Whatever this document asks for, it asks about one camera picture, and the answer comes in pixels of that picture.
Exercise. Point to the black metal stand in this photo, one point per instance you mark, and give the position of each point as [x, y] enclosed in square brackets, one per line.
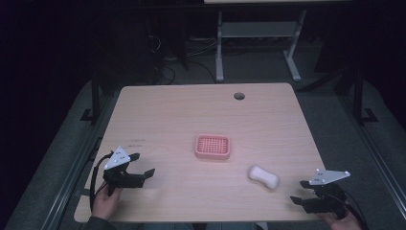
[94, 96]
[360, 96]

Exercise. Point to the white soap bar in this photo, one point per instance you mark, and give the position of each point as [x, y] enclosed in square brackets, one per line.
[263, 177]

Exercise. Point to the person's left sleeve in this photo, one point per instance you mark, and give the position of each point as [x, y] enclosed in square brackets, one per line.
[97, 224]

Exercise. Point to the person's left hand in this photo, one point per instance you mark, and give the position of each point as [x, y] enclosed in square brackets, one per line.
[105, 202]

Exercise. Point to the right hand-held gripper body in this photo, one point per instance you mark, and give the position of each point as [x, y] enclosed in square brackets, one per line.
[325, 195]

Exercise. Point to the white metal desk frame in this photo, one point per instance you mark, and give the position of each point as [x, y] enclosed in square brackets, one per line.
[255, 30]

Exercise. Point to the pink soap dish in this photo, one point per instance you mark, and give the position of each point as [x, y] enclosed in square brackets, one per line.
[212, 146]

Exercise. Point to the person's right hand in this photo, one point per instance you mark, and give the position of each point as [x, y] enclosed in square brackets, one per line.
[341, 222]

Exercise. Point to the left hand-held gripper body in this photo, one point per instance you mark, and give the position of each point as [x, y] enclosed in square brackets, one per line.
[118, 172]

